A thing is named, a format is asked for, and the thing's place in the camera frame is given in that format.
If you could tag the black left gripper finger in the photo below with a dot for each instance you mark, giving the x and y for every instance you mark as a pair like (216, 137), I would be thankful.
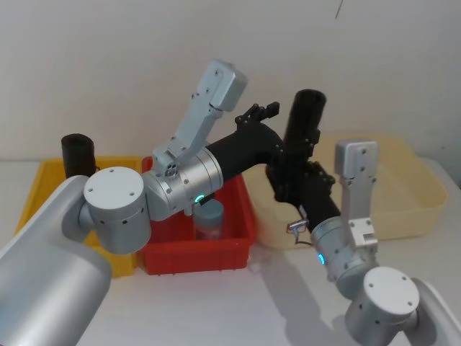
(278, 153)
(260, 111)

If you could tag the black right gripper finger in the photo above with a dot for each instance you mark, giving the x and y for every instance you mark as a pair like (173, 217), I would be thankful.
(318, 162)
(276, 180)

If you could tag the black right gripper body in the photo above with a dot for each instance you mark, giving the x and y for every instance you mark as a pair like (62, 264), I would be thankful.
(309, 196)

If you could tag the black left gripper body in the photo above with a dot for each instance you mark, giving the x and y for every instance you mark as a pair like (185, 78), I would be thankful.
(245, 151)

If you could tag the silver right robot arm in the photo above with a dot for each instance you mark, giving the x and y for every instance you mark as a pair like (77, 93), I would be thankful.
(381, 306)

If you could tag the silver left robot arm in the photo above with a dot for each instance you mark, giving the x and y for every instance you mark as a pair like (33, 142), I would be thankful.
(54, 288)

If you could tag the clear jar with blue lid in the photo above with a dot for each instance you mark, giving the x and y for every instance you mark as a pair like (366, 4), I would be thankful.
(209, 221)

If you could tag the cream plastic bin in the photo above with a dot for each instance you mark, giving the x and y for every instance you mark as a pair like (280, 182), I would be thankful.
(407, 187)

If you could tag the red plastic bin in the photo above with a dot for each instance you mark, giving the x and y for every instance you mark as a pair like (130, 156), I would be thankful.
(201, 252)

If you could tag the short black cylinder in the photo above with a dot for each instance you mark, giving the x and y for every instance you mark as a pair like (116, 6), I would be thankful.
(77, 155)

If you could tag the yellow plastic bin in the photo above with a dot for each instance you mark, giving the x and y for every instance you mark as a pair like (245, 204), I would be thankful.
(47, 187)

